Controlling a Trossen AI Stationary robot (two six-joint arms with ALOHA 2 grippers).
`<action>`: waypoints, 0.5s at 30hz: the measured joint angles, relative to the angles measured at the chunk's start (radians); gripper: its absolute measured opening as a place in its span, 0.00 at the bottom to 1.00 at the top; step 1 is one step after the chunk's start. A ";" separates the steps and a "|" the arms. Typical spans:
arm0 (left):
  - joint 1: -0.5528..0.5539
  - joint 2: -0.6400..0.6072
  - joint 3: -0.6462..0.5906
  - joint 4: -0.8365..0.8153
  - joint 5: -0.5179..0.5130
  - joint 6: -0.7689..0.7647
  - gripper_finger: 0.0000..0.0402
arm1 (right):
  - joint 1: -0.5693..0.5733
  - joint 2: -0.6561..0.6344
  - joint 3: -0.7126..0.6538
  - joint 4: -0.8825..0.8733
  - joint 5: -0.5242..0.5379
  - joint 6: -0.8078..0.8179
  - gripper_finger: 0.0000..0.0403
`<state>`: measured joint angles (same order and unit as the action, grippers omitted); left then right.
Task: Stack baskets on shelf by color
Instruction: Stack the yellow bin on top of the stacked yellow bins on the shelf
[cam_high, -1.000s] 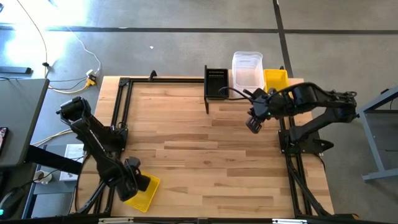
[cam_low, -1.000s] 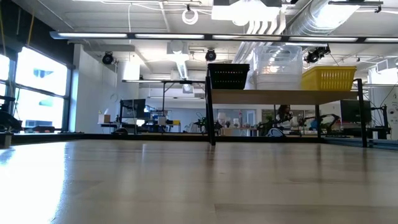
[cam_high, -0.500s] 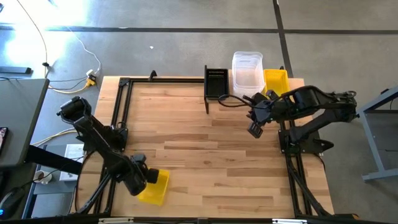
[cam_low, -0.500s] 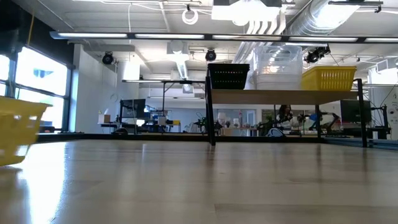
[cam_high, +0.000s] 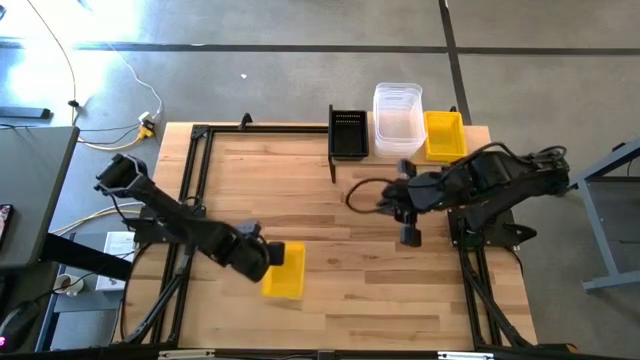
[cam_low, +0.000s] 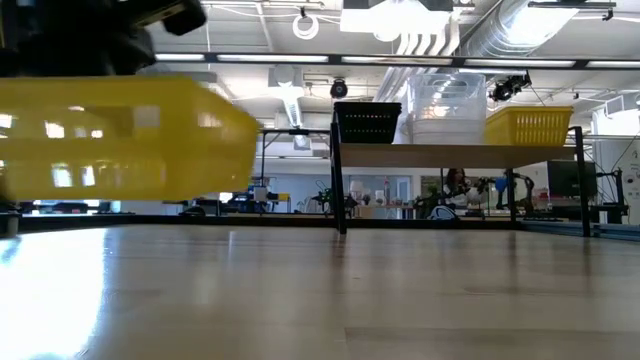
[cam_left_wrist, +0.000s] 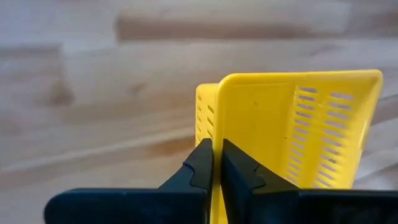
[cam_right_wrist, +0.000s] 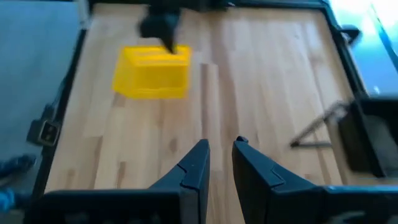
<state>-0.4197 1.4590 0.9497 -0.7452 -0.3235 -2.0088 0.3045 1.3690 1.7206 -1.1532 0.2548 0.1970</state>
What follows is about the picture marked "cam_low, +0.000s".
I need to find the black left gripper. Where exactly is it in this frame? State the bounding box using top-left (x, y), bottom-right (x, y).
top-left (0, 0), bottom-right (156, 77)

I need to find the black slotted plastic basket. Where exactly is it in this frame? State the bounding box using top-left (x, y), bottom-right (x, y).
top-left (333, 101), bottom-right (403, 145)

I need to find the clear plastic basket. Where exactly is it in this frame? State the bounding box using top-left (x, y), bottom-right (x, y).
top-left (405, 72), bottom-right (488, 146)

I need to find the wooden shelf with black legs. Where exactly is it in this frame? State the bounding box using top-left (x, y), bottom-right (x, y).
top-left (329, 107), bottom-right (593, 238)

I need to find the person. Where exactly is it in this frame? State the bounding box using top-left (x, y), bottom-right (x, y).
top-left (439, 168), bottom-right (477, 221)

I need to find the black background monitor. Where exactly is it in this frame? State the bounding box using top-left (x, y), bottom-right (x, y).
top-left (547, 159), bottom-right (599, 198)

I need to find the white board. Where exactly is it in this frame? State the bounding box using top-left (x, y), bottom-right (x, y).
top-left (622, 139), bottom-right (640, 226)

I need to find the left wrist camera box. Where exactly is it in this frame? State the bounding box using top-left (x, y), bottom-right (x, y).
top-left (134, 0), bottom-right (208, 37)

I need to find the white cable coil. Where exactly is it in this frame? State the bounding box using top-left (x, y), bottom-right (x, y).
top-left (292, 12), bottom-right (321, 42)

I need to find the black aluminium table frame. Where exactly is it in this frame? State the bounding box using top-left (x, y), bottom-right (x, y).
top-left (0, 212), bottom-right (640, 242)

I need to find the round black camera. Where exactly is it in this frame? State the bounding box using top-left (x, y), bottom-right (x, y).
top-left (329, 78), bottom-right (350, 100)

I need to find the black ceiling-hung camera rig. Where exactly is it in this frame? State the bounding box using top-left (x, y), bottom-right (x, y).
top-left (489, 72), bottom-right (533, 103)

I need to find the silver ceiling duct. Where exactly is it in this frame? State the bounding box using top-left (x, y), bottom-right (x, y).
top-left (459, 0), bottom-right (582, 57)

